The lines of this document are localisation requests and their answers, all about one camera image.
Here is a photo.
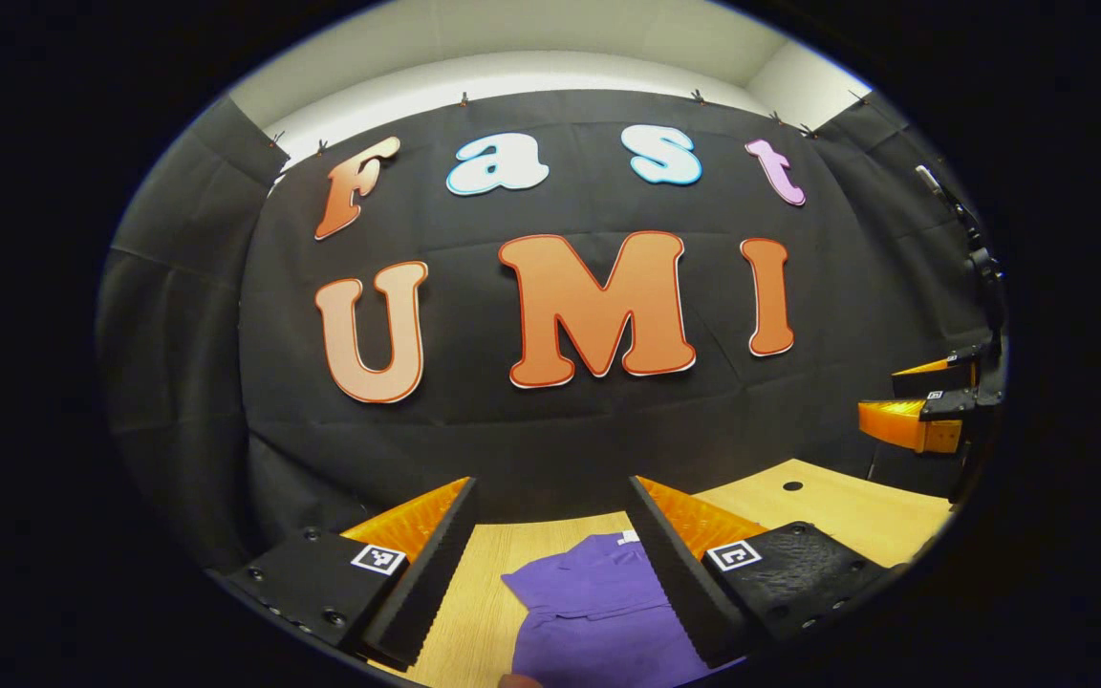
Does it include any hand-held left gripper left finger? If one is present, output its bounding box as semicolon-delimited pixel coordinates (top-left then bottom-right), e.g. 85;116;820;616
226;476;480;670

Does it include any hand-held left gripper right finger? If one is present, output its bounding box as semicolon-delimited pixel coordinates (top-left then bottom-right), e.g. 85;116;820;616
627;475;896;670

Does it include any purple jacket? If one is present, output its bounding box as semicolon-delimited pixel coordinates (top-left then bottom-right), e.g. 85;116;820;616
501;530;747;688

